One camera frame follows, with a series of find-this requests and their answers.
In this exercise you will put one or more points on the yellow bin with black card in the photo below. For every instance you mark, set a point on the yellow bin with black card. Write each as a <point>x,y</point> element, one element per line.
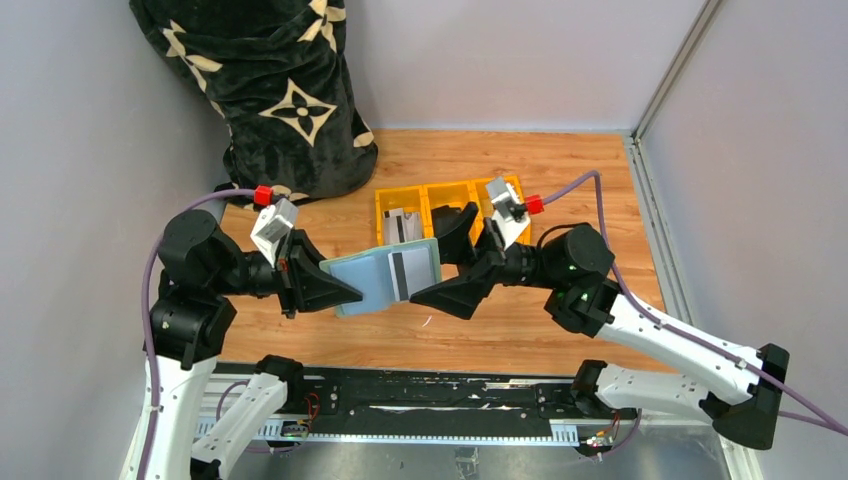
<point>455,194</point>

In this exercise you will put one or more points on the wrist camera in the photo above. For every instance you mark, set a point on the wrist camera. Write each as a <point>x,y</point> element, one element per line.
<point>511,212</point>
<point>275,221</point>

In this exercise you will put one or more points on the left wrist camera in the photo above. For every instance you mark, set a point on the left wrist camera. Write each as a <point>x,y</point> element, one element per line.
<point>275,221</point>

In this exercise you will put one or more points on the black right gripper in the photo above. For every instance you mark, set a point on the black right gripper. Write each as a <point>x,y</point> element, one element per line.
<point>492,261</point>

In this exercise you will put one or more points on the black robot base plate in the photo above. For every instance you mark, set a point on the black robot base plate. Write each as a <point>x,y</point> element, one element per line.
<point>349,404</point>

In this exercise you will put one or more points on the white cards in bin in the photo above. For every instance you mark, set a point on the white cards in bin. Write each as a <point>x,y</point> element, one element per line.
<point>399,226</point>

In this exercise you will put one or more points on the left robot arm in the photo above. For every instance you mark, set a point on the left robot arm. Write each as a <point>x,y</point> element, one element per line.
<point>186,328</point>

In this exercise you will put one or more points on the yellow bin with white cards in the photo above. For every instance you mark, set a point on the yellow bin with white cards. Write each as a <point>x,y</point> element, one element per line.
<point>411,199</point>

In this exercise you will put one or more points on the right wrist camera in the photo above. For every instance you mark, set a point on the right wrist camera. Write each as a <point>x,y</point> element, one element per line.
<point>511,212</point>

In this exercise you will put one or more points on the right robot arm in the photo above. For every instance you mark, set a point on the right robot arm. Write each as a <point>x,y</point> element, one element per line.
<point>734,388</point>

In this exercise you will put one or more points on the black floral blanket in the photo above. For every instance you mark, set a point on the black floral blanket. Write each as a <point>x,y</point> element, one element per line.
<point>277,74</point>

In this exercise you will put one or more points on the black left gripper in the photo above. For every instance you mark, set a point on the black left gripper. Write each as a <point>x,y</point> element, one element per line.
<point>287,275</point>

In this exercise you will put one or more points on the black card in bin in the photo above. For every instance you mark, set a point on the black card in bin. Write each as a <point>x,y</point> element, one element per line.
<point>443,217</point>

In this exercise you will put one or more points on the grey card with magnetic stripe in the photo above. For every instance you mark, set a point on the grey card with magnetic stripe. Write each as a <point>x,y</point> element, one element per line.
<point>411,271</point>

